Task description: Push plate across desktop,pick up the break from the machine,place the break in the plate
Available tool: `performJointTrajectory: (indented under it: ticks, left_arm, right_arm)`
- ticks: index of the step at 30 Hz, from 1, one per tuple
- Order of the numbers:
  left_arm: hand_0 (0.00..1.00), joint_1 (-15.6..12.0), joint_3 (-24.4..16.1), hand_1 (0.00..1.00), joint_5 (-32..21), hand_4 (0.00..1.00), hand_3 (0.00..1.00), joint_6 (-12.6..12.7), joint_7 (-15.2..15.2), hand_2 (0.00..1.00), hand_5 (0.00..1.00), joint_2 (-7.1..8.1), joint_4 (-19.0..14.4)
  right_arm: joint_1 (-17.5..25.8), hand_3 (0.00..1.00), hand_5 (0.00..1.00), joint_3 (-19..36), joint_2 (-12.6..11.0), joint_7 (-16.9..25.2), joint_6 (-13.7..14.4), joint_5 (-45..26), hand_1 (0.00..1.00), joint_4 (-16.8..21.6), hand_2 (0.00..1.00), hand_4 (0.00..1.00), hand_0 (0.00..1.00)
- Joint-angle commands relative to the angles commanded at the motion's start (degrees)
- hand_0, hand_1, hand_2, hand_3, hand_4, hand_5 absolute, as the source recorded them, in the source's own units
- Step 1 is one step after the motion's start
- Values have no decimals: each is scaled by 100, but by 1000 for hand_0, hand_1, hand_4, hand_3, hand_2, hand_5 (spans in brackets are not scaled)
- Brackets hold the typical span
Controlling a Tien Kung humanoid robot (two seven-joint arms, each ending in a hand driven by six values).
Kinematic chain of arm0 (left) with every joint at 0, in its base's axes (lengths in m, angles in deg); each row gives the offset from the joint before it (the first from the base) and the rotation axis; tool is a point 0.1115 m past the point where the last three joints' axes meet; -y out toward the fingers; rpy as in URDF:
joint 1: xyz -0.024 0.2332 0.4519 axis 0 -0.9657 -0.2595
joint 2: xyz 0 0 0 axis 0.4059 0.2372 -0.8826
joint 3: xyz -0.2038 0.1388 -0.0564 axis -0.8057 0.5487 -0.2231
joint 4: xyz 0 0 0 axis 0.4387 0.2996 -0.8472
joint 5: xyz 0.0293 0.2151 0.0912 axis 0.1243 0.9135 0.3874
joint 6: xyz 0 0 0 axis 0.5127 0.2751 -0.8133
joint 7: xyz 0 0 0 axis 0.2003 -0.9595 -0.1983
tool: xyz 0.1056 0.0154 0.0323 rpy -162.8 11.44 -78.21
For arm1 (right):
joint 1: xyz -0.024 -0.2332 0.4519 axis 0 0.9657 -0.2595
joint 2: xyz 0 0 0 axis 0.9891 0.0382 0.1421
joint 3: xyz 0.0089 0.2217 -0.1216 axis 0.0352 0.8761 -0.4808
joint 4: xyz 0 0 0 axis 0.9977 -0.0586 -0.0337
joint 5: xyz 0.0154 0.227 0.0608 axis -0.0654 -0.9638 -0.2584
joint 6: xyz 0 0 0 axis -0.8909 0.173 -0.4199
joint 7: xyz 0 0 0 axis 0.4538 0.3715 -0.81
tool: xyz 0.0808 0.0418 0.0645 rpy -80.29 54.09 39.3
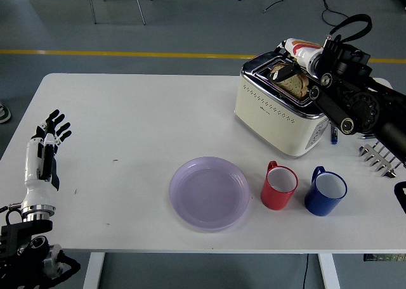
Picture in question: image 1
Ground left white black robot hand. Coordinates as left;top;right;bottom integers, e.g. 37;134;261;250
22;109;72;209

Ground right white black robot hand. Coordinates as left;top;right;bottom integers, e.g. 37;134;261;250
268;37;324;82

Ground cream and chrome toaster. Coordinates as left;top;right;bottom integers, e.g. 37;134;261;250
233;51;340;158

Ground brown bread slice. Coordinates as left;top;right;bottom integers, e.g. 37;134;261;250
269;63;310;100

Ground red enamel mug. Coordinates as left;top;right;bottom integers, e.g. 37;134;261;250
260;160;299;211

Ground metal chair legs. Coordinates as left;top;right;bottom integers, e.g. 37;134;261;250
86;0;154;26

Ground white table leg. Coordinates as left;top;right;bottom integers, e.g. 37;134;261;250
318;253;342;289
82;252;105;289

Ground table height control panel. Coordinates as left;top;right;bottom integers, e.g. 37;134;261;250
363;253;406;263

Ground blue enamel mug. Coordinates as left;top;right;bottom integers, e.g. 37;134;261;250
303;165;348;217

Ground black looped floor cable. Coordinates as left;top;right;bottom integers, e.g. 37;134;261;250
320;0;350;27

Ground thin black hanging cable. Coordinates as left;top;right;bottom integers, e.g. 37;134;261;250
301;253;310;289

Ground purple plastic plate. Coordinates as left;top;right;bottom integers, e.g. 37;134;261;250
169;156;251;233

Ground silver metal toast rack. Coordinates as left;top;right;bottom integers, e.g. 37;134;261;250
358;139;403;179

